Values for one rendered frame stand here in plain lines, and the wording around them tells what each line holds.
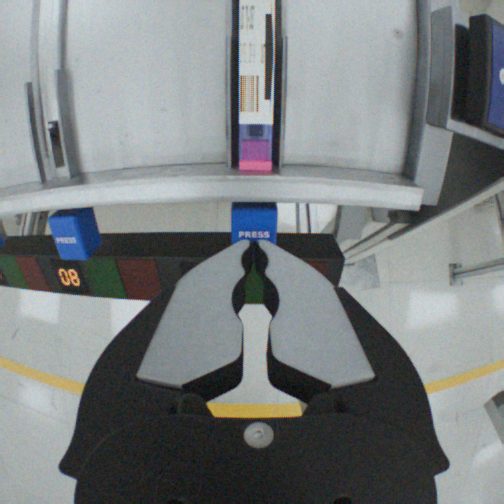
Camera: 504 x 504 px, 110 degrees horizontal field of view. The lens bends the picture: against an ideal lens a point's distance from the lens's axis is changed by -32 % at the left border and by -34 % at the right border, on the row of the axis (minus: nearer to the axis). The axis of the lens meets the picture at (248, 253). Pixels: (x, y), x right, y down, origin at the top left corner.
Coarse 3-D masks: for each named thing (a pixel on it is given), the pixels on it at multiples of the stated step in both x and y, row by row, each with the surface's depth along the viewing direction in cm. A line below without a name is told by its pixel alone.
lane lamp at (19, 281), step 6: (0, 258) 16; (6, 258) 16; (12, 258) 16; (6, 264) 17; (12, 264) 17; (6, 270) 17; (12, 270) 17; (18, 270) 17; (12, 276) 17; (18, 276) 17; (12, 282) 18; (18, 282) 18; (24, 282) 18; (24, 288) 18
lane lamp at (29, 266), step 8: (16, 256) 16; (24, 264) 17; (32, 264) 17; (24, 272) 17; (32, 272) 17; (40, 272) 17; (32, 280) 17; (40, 280) 17; (32, 288) 18; (40, 288) 18; (48, 288) 18
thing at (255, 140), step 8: (240, 128) 10; (248, 128) 10; (256, 128) 10; (264, 128) 10; (272, 128) 10; (240, 136) 10; (248, 136) 10; (256, 136) 10; (264, 136) 10; (240, 144) 11; (248, 144) 10; (256, 144) 10; (264, 144) 10; (240, 152) 11; (248, 152) 11; (256, 152) 11; (264, 152) 11
